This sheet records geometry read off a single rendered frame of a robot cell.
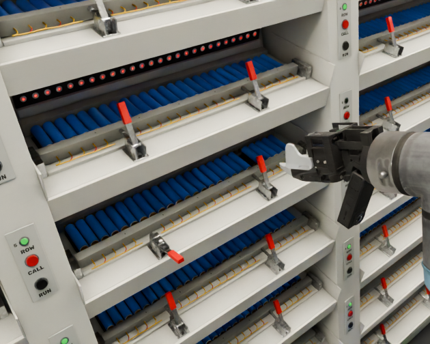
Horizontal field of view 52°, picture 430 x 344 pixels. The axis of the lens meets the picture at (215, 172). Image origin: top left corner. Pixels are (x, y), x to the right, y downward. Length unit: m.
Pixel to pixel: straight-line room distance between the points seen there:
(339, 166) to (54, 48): 0.45
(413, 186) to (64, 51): 0.50
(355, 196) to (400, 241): 0.76
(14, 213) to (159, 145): 0.25
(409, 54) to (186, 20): 0.64
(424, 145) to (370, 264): 0.79
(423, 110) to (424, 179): 0.76
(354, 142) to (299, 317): 0.63
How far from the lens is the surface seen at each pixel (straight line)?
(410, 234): 1.51
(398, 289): 1.60
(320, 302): 1.25
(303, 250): 1.10
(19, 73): 0.63
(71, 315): 0.77
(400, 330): 1.74
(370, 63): 1.10
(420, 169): 0.62
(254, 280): 1.02
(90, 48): 0.65
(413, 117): 1.32
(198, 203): 0.88
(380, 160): 0.65
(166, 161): 0.74
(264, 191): 0.93
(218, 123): 0.80
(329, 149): 0.71
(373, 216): 1.24
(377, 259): 1.39
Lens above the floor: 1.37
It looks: 25 degrees down
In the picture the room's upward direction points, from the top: 9 degrees counter-clockwise
